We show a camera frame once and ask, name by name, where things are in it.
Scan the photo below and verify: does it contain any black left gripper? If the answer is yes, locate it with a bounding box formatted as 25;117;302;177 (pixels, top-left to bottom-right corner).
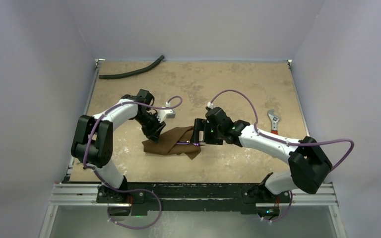
133;112;166;143

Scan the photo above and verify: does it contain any brown fabric napkin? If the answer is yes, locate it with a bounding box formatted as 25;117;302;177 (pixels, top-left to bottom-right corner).
142;126;201;160

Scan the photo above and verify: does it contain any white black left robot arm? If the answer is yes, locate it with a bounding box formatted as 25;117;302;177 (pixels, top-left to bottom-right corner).
71;89;166;203

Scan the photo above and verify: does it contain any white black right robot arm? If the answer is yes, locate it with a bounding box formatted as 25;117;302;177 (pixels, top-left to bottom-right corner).
190;107;332;202

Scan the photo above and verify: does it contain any black foam tube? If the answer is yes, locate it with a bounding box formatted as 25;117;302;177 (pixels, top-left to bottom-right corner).
98;55;165;80

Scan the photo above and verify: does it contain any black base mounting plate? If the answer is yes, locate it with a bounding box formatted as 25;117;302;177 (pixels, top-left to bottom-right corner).
96;182;290;216

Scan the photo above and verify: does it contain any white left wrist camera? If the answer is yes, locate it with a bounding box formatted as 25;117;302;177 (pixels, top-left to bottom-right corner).
157;102;176;122

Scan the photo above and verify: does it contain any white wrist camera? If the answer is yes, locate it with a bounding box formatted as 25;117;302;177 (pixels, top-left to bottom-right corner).
206;101;214;111
157;102;176;122

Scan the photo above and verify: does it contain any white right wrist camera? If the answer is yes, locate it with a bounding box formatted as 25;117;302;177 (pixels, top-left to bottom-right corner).
206;101;214;111

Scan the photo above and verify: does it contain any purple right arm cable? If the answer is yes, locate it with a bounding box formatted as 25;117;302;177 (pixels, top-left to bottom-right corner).
210;89;355;224

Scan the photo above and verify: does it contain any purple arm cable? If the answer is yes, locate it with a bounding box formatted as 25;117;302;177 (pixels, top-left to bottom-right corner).
210;89;355;224
82;96;183;230

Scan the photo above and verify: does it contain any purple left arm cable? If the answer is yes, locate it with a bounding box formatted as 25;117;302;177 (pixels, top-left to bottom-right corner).
82;96;183;230

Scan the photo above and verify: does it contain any adjustable wrench red handle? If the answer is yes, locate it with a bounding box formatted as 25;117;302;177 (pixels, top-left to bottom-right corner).
267;109;280;135

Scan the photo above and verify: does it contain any aluminium extrusion rail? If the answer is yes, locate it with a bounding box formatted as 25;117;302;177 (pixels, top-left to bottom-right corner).
50;182;337;206

